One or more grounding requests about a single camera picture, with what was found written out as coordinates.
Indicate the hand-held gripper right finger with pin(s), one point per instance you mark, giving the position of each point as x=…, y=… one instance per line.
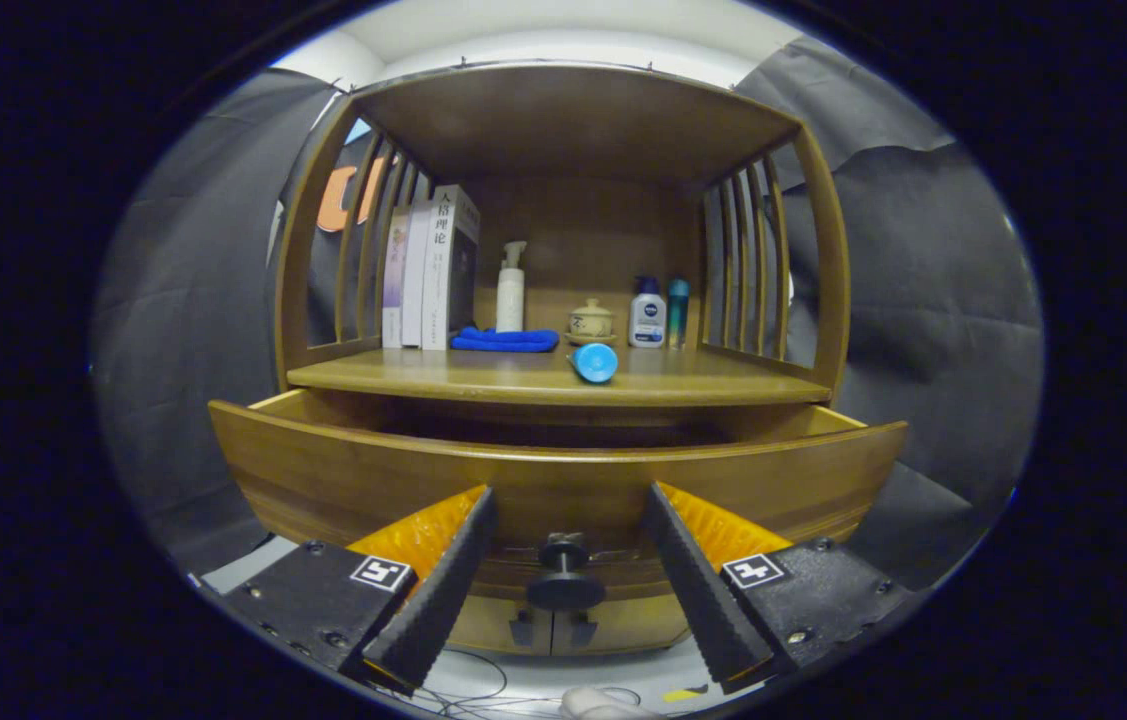
x=708, y=600

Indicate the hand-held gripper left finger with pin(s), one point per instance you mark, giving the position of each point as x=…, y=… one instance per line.
x=438, y=600

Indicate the wooden drawer with black knob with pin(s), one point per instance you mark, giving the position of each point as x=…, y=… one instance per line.
x=563, y=490

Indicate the blue white cosmetic tube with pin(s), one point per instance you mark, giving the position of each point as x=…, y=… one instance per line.
x=595, y=363

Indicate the wooden cabinet door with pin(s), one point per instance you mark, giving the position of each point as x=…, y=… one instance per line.
x=633, y=625
x=493, y=630

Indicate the wooden countertop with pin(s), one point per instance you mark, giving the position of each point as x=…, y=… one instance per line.
x=483, y=375

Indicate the wooden cabinet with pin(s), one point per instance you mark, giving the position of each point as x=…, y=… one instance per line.
x=573, y=120

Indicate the yellow floor tape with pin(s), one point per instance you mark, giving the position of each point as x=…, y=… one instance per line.
x=683, y=693

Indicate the blue folded cloth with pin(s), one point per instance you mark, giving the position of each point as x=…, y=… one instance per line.
x=503, y=340

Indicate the white lotion bottle blue cap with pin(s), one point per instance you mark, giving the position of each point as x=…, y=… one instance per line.
x=647, y=320

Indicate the slim teal bottle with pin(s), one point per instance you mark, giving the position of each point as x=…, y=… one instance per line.
x=678, y=315

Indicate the beige lidded ceramic teacup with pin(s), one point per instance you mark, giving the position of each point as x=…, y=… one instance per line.
x=591, y=322

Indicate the white pump bottle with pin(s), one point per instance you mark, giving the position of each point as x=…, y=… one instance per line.
x=510, y=300

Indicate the pale purple book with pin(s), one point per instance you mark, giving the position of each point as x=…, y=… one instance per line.
x=393, y=285

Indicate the white book with dark cover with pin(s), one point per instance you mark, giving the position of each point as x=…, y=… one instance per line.
x=453, y=270

